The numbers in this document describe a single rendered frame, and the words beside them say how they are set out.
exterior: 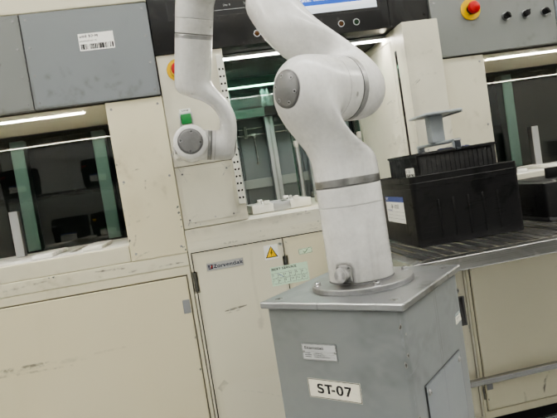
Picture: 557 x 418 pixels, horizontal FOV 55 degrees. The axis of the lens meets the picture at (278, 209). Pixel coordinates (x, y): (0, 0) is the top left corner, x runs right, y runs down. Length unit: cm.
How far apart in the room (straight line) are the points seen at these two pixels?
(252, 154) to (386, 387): 181
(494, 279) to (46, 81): 154
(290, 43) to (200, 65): 33
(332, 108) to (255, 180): 167
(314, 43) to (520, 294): 124
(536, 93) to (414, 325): 182
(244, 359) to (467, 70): 118
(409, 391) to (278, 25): 68
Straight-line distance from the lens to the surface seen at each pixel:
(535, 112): 257
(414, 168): 139
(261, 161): 258
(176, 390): 176
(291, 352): 99
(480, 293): 193
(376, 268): 97
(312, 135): 94
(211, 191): 166
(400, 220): 143
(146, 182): 166
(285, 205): 188
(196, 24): 132
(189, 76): 133
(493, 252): 121
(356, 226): 95
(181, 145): 132
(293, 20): 106
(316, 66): 92
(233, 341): 172
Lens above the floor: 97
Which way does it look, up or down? 3 degrees down
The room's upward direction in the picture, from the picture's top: 9 degrees counter-clockwise
